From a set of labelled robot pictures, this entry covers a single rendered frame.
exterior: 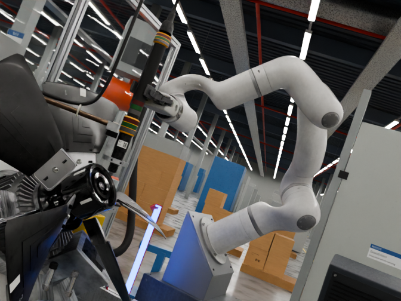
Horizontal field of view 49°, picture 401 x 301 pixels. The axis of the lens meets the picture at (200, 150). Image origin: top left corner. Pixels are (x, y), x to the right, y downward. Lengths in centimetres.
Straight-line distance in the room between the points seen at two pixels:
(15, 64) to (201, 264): 94
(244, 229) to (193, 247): 20
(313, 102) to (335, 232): 155
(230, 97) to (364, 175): 161
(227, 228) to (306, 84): 61
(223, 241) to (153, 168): 758
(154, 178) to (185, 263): 756
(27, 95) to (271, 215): 94
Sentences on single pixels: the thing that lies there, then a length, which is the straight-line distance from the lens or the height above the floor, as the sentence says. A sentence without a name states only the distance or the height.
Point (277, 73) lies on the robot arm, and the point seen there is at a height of 169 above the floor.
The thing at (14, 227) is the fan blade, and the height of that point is 113.
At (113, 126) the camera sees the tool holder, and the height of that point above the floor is 137.
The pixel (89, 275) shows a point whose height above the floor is 98.
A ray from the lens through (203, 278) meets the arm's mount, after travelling 160.
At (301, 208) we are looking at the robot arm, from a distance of 154.
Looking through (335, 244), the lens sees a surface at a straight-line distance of 279.
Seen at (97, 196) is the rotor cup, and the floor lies 120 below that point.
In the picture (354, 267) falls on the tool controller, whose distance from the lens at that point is 133.
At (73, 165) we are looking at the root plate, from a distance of 108.
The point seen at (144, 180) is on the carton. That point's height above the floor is 91.
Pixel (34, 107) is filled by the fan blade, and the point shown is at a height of 134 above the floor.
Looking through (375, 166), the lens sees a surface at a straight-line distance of 282.
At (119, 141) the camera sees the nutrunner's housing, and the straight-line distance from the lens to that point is 117.
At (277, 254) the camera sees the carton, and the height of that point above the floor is 52.
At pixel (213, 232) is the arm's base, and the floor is 115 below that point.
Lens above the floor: 132
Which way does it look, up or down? 4 degrees up
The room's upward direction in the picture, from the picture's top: 20 degrees clockwise
